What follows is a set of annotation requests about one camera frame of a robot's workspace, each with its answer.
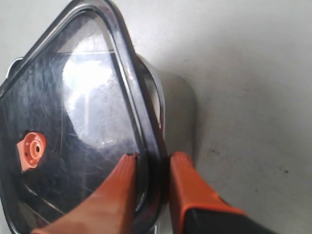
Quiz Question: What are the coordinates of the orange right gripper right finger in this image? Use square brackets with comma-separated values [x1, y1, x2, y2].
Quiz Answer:
[169, 152, 272, 234]

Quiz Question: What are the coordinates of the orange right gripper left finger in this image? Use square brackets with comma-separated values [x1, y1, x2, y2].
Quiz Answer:
[32, 155, 136, 234]

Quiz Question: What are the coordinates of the dark transparent lunch box lid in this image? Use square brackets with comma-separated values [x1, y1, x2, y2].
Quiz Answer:
[0, 0, 168, 233]

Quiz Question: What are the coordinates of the stainless steel lunch box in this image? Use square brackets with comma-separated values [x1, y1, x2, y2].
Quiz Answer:
[4, 55, 167, 234]

